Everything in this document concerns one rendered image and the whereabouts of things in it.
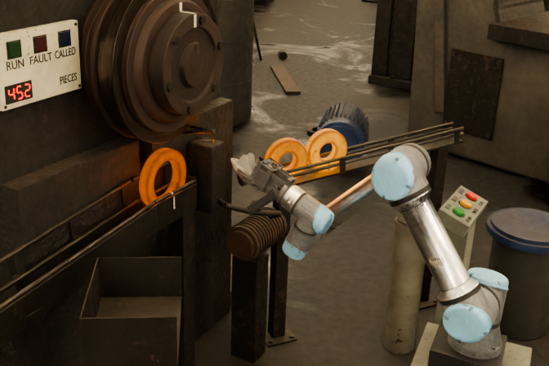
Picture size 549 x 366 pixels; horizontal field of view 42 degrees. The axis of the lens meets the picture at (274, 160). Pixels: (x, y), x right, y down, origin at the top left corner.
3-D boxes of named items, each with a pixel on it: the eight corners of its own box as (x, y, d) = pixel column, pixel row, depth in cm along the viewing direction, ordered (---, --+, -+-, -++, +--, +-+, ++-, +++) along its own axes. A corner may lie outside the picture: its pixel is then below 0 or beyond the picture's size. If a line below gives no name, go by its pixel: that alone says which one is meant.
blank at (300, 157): (261, 142, 240) (265, 145, 237) (303, 132, 246) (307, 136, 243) (265, 184, 246) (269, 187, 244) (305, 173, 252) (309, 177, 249)
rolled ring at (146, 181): (186, 142, 217) (178, 140, 219) (145, 159, 203) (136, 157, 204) (187, 198, 224) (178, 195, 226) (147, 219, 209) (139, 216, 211)
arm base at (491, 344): (499, 335, 213) (506, 305, 209) (502, 363, 199) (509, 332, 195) (448, 325, 216) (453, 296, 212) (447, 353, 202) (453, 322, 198)
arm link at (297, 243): (313, 252, 220) (328, 225, 215) (296, 265, 211) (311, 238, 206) (293, 237, 222) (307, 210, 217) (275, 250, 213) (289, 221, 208)
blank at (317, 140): (302, 132, 246) (307, 136, 243) (342, 123, 251) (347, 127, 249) (305, 174, 252) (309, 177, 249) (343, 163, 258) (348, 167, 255)
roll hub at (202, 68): (149, 123, 191) (147, 18, 181) (210, 100, 214) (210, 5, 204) (167, 127, 189) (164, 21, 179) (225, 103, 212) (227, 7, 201)
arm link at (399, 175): (508, 317, 193) (417, 136, 194) (495, 342, 181) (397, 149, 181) (469, 328, 200) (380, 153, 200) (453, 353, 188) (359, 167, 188)
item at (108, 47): (98, 159, 192) (87, -21, 175) (200, 116, 230) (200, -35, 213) (116, 164, 189) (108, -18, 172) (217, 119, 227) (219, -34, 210)
